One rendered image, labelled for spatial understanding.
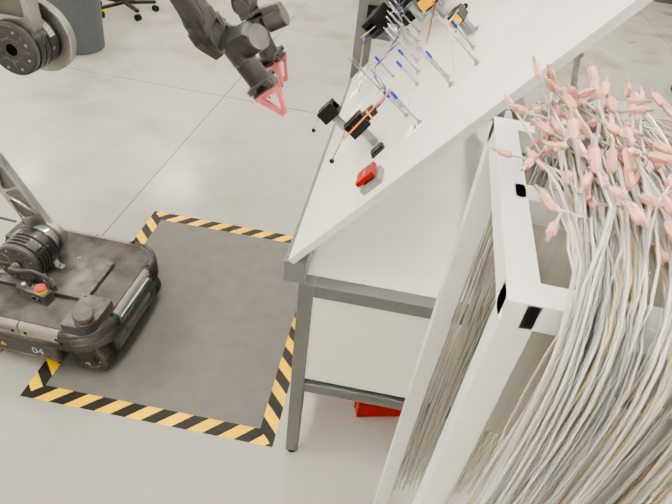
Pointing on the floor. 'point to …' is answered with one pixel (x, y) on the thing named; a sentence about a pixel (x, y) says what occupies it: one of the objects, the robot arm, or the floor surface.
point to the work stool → (131, 5)
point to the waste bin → (84, 23)
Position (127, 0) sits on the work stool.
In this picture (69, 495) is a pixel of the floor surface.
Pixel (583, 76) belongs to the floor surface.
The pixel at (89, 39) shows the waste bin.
